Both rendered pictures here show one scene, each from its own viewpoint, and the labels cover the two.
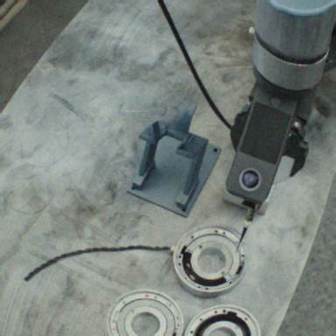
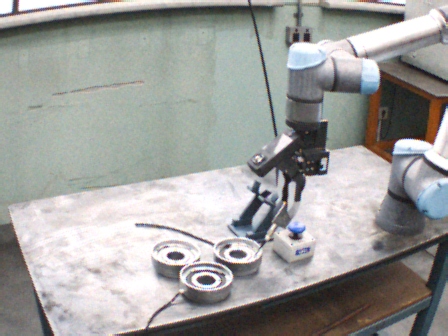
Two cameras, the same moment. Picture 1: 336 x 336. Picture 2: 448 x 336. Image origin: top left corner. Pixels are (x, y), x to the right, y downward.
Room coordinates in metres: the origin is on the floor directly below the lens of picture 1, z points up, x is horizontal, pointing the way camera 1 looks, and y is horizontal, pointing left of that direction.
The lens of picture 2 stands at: (-0.72, -0.61, 1.52)
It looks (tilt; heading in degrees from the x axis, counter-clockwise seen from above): 24 degrees down; 33
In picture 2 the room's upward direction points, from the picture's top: 3 degrees clockwise
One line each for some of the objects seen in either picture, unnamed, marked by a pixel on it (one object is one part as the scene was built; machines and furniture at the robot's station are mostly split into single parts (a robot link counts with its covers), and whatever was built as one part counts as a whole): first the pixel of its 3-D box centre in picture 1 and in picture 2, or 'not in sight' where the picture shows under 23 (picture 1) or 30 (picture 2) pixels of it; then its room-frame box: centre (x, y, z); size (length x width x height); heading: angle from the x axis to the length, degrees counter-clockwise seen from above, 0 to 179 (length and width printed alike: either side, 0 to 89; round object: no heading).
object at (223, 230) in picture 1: (211, 262); (237, 257); (0.22, -0.05, 0.82); 0.10 x 0.10 x 0.04
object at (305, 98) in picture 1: (283, 95); (303, 146); (0.32, -0.13, 1.07); 0.09 x 0.08 x 0.12; 149
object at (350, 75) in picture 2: not in sight; (349, 73); (0.39, -0.19, 1.23); 0.11 x 0.11 x 0.08; 42
